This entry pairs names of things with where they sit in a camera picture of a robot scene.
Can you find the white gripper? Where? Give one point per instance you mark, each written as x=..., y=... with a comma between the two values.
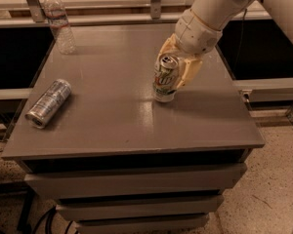
x=195, y=33

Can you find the green white 7up can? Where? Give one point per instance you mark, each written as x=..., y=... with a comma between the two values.
x=166, y=72

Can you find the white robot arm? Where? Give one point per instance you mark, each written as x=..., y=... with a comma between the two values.
x=262, y=201

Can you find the silver redbull can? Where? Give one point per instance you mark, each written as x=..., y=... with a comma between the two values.
x=43, y=110

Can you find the grey drawer cabinet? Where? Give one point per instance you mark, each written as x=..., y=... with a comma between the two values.
x=112, y=122

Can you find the clear plastic water bottle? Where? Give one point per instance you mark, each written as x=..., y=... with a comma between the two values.
x=58, y=21

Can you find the top grey drawer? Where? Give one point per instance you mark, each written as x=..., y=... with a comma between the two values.
x=135, y=181

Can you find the grey drawer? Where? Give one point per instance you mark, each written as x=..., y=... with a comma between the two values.
x=140, y=208
x=142, y=224
x=135, y=181

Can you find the middle grey drawer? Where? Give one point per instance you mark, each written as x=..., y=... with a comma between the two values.
x=140, y=208

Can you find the bottom grey drawer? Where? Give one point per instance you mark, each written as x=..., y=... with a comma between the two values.
x=142, y=224

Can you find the metal window frame rail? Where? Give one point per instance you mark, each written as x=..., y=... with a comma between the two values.
x=120, y=15

